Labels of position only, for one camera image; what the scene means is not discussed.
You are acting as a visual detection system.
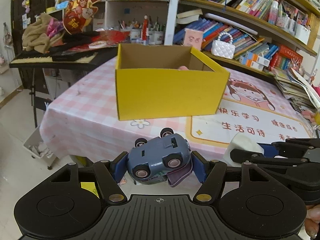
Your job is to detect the blue grey toy car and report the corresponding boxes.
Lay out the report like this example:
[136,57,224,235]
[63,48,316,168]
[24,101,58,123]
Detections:
[126,127,193,187]

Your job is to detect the white sponge block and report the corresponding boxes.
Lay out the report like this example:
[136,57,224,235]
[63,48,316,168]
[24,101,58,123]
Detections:
[223,133,264,167]

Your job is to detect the pink plush pig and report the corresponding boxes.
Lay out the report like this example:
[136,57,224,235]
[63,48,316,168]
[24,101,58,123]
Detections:
[178,66,189,70]

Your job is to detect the right hand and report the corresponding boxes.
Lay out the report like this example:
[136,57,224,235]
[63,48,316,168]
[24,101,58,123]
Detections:
[304,204,320,239]

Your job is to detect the pink checkered tablecloth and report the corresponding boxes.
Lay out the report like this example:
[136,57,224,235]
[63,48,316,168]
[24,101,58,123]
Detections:
[40,56,227,162]

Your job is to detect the stack of papers and books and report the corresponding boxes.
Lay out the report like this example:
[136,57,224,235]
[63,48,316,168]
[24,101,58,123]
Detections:
[272,68,319,112]

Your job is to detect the pink cartoon desk mat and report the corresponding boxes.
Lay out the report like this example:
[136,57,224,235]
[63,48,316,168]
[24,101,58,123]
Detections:
[185,70,312,153]

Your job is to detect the white waste bin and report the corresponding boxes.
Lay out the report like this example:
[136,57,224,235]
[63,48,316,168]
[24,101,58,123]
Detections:
[23,127,57,170]

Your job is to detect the yellow cardboard box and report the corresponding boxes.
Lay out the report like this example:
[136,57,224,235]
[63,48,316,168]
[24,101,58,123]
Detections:
[115,43,230,120]

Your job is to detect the red dictionary books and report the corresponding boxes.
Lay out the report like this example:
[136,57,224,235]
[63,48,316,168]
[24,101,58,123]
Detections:
[268,45,303,70]

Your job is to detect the orange blue medicine box upper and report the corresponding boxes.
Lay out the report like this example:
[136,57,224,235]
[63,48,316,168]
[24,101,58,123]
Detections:
[245,51,270,67]

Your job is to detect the orange blue medicine box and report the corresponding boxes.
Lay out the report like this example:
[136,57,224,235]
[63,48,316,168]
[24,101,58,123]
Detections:
[239,56,264,71]
[245,51,270,67]

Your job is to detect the orange blue medicine box lower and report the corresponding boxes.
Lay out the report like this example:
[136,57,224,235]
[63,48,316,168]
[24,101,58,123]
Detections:
[239,56,264,71]

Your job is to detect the black electronic keyboard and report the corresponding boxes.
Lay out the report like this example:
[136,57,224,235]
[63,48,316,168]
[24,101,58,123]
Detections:
[9,47,118,71]

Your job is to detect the white quilted pearl handbag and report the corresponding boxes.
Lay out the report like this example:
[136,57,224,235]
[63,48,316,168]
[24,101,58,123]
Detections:
[211,32,235,59]

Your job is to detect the pink pen holder cup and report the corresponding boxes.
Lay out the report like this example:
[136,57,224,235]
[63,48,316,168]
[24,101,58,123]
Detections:
[183,28,203,50]

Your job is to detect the wooden bookshelf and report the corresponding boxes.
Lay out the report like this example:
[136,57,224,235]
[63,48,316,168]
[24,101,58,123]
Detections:
[178,0,319,74]

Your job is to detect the white cubby shelf unit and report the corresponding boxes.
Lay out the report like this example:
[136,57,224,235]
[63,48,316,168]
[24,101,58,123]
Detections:
[89,0,169,45]

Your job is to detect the beige crumpled cloth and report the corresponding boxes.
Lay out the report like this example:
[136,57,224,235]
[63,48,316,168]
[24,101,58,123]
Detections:
[22,12,65,54]

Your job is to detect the red gold fortune god decoration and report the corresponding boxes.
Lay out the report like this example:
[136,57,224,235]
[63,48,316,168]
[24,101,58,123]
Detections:
[63,0,100,35]

